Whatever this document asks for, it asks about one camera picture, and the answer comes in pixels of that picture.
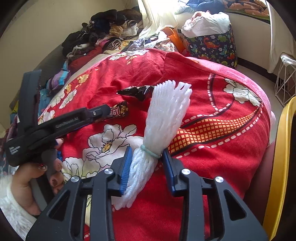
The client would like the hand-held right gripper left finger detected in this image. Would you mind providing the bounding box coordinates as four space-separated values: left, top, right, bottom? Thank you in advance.
25 146 133 241

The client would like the white sheer curtain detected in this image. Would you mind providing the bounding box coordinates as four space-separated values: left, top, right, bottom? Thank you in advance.
137 0 179 39

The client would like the white window bench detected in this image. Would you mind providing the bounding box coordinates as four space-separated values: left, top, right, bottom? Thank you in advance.
229 11 273 68

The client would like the yellow rimmed trash bin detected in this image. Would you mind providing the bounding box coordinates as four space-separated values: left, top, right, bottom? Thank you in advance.
262 96 296 241

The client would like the dinosaur print laundry basket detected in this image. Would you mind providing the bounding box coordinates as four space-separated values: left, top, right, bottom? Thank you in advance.
185 23 238 69

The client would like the orange bag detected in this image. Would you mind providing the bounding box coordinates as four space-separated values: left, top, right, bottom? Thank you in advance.
165 27 188 55

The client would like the person's left forearm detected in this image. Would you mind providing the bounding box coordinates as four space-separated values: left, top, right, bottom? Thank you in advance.
0 176 38 240

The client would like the person's left hand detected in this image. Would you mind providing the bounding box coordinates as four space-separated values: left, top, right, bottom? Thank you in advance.
10 138 67 216

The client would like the grey headboard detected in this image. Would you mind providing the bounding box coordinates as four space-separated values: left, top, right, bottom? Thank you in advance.
9 42 70 112

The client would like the beige bedsheet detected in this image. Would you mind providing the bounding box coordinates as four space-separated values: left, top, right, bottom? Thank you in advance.
69 53 112 77

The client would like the dark blue jacket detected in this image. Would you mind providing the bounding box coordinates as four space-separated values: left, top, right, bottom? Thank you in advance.
186 0 225 10

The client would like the red floral blanket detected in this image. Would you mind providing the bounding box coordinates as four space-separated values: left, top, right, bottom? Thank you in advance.
37 49 277 241

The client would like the white laundry in basket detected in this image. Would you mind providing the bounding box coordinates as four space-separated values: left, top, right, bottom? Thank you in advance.
181 10 232 38

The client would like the orange printed blanket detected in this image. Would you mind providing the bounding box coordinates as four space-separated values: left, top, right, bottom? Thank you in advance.
222 0 270 17

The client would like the black snack wrapper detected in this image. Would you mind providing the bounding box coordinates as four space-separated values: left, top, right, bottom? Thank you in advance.
117 85 155 102

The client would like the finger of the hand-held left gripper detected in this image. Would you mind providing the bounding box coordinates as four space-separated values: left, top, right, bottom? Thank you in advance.
35 104 112 143

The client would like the pale crumpled garment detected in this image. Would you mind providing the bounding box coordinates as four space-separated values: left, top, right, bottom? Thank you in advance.
126 31 176 53

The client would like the cream curtain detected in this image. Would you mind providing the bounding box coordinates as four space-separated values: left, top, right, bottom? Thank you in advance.
267 0 296 74

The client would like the white foam net bundle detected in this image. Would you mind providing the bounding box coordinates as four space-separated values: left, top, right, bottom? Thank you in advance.
111 80 193 210

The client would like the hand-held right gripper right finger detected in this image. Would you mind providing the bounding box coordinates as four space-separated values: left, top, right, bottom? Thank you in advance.
161 148 269 241

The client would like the pile of clothes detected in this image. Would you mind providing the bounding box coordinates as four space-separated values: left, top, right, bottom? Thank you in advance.
38 9 145 93

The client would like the brown candy bar wrapper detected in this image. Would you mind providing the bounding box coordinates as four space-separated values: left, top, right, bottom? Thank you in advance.
107 101 130 119

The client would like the white wire side table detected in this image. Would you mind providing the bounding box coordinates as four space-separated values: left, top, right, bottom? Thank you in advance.
274 53 296 107

